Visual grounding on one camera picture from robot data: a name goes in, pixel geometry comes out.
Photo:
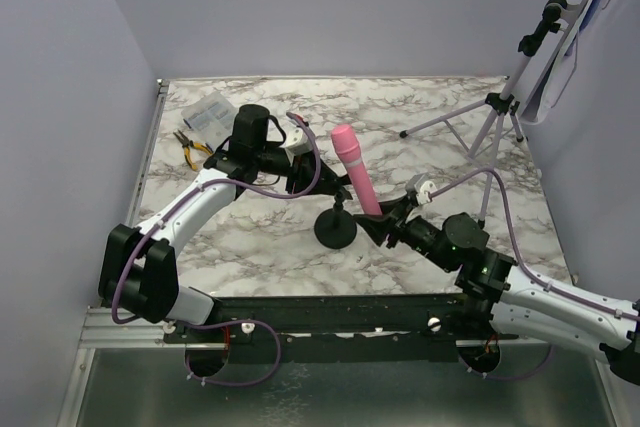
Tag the lilac music stand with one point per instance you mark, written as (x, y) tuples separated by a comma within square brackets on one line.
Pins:
[(538, 59)]

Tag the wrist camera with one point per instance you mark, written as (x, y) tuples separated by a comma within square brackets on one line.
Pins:
[(297, 141), (420, 189)]

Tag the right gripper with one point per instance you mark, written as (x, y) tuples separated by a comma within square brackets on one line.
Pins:
[(395, 224)]

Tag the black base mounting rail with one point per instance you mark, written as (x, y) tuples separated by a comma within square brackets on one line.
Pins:
[(336, 329)]

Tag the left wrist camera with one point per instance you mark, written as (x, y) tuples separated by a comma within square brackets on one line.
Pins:
[(297, 141)]

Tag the black microphone desk stand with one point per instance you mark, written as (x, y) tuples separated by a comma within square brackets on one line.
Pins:
[(335, 228)]

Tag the pink toy microphone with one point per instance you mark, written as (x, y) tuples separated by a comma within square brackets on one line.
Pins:
[(348, 150)]

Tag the aluminium extrusion frame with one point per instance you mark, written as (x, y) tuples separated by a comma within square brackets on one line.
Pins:
[(98, 331)]

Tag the clear plastic compartment box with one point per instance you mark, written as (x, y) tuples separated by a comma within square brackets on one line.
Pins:
[(210, 118)]

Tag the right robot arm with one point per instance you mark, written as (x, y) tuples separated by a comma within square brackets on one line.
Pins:
[(514, 299)]

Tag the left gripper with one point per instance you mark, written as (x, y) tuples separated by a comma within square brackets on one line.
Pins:
[(304, 179)]

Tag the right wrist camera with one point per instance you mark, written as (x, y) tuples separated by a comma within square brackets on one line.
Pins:
[(420, 189)]

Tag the yellow handled pliers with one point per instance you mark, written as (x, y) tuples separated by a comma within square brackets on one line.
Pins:
[(188, 145)]

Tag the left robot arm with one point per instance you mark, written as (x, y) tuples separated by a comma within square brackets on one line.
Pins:
[(139, 271)]

